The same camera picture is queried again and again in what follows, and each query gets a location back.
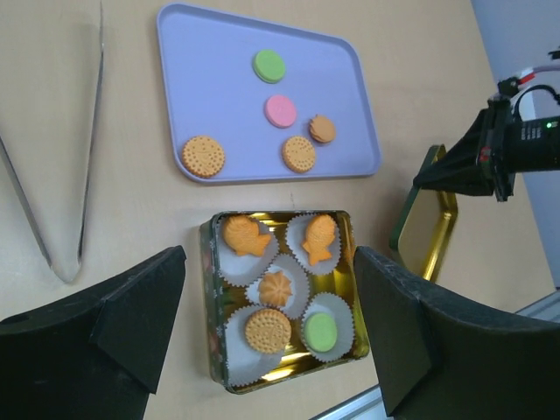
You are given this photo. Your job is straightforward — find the tan round cookie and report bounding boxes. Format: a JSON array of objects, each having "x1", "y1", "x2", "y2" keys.
[
  {"x1": 181, "y1": 136, "x2": 225, "y2": 179},
  {"x1": 282, "y1": 136, "x2": 316, "y2": 173},
  {"x1": 308, "y1": 115, "x2": 337, "y2": 144},
  {"x1": 244, "y1": 308, "x2": 291, "y2": 354}
]

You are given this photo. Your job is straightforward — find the pink round cookie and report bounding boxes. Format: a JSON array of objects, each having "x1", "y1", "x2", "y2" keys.
[{"x1": 264, "y1": 94, "x2": 298, "y2": 129}]

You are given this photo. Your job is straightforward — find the green round cookie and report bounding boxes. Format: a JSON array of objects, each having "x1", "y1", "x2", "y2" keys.
[
  {"x1": 252, "y1": 49, "x2": 286, "y2": 84},
  {"x1": 304, "y1": 312, "x2": 338, "y2": 353}
]

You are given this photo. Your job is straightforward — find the orange fish cookie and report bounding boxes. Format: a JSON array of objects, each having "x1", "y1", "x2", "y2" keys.
[
  {"x1": 302, "y1": 214, "x2": 337, "y2": 266},
  {"x1": 222, "y1": 215, "x2": 271, "y2": 256}
]

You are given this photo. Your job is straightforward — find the white paper cup top-right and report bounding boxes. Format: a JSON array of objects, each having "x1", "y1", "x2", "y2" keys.
[{"x1": 285, "y1": 213, "x2": 341, "y2": 275}]

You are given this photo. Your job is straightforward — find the gold tin lid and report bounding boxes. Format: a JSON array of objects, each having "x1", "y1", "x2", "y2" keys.
[{"x1": 388, "y1": 143, "x2": 459, "y2": 284}]

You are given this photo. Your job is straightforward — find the tan round cookie bottom-left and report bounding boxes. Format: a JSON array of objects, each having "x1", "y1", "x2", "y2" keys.
[{"x1": 181, "y1": 136, "x2": 225, "y2": 179}]

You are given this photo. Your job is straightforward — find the white paper cup bottom-left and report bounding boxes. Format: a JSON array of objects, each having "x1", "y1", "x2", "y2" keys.
[{"x1": 225, "y1": 305, "x2": 288, "y2": 387}]

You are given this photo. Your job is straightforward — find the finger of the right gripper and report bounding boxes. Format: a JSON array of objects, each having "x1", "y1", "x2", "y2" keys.
[{"x1": 413, "y1": 109, "x2": 494, "y2": 197}]

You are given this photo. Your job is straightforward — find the gold cookie tin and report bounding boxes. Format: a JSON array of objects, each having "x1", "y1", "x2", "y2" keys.
[{"x1": 199, "y1": 210, "x2": 369, "y2": 395}]

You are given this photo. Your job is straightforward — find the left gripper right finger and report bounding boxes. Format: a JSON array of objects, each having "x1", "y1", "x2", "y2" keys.
[{"x1": 353, "y1": 247, "x2": 559, "y2": 419}]

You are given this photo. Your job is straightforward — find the white paper cup bottom-right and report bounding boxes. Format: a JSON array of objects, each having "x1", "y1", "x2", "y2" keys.
[{"x1": 300, "y1": 292, "x2": 354, "y2": 363}]

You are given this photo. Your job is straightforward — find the lavender plastic tray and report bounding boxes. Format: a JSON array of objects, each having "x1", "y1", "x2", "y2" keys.
[{"x1": 157, "y1": 3, "x2": 382, "y2": 184}]

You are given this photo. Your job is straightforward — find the tan round cookie bottom-middle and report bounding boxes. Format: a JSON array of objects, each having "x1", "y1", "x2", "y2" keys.
[{"x1": 282, "y1": 136, "x2": 316, "y2": 173}]

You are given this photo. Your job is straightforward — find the swirl butter cookie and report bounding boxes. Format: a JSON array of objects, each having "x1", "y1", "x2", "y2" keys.
[{"x1": 258, "y1": 270, "x2": 292, "y2": 306}]

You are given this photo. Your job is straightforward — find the tan round cookie top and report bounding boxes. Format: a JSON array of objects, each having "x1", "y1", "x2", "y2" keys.
[{"x1": 244, "y1": 308, "x2": 291, "y2": 354}]

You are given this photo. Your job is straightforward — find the tan round cookie right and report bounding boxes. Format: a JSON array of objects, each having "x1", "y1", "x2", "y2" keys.
[{"x1": 308, "y1": 115, "x2": 337, "y2": 144}]

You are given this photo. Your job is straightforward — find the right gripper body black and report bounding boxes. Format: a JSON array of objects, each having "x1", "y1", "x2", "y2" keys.
[{"x1": 479, "y1": 78, "x2": 559, "y2": 202}]

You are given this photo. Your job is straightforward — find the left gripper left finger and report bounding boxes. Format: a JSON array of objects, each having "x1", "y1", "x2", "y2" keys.
[{"x1": 1, "y1": 246, "x2": 186, "y2": 419}]

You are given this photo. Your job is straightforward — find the metal tongs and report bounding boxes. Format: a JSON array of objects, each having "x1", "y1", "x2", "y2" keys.
[{"x1": 0, "y1": 25, "x2": 105, "y2": 284}]

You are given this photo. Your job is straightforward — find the white paper cup top-left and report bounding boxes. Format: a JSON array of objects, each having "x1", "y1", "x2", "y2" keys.
[{"x1": 216, "y1": 216, "x2": 279, "y2": 286}]

